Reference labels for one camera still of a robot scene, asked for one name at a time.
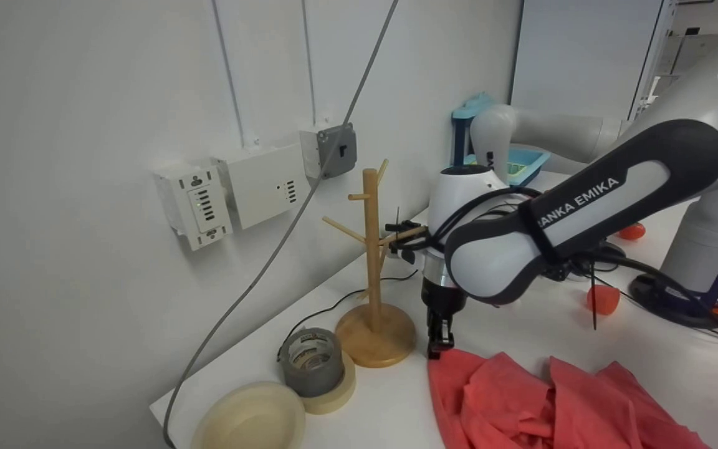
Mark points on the cream tape roll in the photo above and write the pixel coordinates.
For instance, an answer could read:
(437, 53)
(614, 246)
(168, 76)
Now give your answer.
(335, 400)

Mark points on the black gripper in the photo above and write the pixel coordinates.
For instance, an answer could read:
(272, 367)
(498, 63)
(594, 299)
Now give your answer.
(442, 298)

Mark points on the small orange object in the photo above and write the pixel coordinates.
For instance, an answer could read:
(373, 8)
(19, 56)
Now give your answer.
(631, 230)

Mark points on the grey tape roll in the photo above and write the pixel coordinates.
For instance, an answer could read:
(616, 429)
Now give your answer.
(310, 362)

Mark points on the grey junction box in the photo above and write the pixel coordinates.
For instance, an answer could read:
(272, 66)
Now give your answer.
(332, 150)

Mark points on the red sweatshirt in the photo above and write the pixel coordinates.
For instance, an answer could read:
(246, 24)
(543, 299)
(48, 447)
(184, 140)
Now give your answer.
(543, 407)

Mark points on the white wall box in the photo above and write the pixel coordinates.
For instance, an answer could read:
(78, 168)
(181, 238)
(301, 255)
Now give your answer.
(262, 188)

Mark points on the white wall conduit pipe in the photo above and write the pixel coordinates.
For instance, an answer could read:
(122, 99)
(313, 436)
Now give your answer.
(310, 66)
(226, 76)

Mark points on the wooden mug tree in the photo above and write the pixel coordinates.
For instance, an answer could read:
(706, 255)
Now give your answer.
(373, 249)

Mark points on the cream bowl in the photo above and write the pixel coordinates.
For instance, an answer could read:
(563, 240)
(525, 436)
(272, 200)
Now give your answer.
(250, 420)

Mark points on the black plug adapter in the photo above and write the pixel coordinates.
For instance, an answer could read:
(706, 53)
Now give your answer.
(406, 234)

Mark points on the orange ball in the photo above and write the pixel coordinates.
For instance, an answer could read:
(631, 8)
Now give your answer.
(608, 299)

